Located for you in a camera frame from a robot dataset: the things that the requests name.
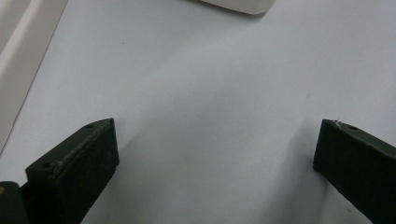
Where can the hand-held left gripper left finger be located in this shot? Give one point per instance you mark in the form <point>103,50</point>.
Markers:
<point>71,174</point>

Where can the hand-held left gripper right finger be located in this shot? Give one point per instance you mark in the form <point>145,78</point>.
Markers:
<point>358,165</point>

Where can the white plastic storage box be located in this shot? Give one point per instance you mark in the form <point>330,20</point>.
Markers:
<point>243,5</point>

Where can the metal table frame rail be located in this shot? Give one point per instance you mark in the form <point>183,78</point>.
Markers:
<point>18,31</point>

